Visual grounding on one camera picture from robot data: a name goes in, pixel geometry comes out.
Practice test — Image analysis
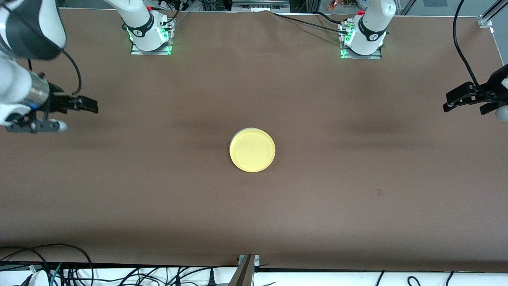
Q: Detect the yellow plastic plate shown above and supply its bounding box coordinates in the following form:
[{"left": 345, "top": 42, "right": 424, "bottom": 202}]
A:
[{"left": 229, "top": 128, "right": 276, "bottom": 173}]

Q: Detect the pale green plastic plate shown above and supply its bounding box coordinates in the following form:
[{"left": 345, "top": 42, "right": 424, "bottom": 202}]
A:
[{"left": 230, "top": 127, "right": 262, "bottom": 137}]

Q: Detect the aluminium frame profile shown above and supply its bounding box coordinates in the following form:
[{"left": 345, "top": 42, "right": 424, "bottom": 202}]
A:
[{"left": 478, "top": 0, "right": 508, "bottom": 27}]

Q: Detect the brown table cover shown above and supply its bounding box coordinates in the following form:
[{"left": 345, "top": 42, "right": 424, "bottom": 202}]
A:
[{"left": 0, "top": 8, "right": 508, "bottom": 272}]

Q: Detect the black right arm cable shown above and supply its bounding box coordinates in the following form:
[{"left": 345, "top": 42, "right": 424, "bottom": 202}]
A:
[{"left": 27, "top": 48, "right": 83, "bottom": 96}]

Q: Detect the black looped cable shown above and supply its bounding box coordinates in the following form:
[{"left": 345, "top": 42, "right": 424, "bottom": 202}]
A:
[{"left": 0, "top": 243, "right": 94, "bottom": 286}]

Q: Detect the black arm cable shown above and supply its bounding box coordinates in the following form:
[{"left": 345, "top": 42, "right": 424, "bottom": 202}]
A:
[
  {"left": 452, "top": 0, "right": 483, "bottom": 87},
  {"left": 27, "top": 48, "right": 83, "bottom": 96}
]

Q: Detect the teal cable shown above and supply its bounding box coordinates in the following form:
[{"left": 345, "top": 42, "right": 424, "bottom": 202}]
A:
[{"left": 50, "top": 262, "right": 64, "bottom": 286}]

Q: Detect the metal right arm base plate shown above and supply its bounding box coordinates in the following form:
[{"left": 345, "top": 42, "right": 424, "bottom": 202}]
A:
[{"left": 130, "top": 18, "right": 175, "bottom": 56}]

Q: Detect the metal bracket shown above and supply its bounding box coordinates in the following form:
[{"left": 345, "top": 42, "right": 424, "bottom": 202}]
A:
[{"left": 231, "top": 0, "right": 290, "bottom": 12}]

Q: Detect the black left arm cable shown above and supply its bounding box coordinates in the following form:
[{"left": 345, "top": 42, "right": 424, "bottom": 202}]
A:
[{"left": 452, "top": 0, "right": 483, "bottom": 87}]

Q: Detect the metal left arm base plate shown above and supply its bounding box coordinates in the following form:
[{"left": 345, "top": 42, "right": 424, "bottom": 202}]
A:
[{"left": 339, "top": 22, "right": 383, "bottom": 60}]

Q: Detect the aluminium frame post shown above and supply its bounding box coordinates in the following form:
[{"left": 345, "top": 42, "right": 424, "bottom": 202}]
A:
[{"left": 226, "top": 254, "right": 260, "bottom": 286}]

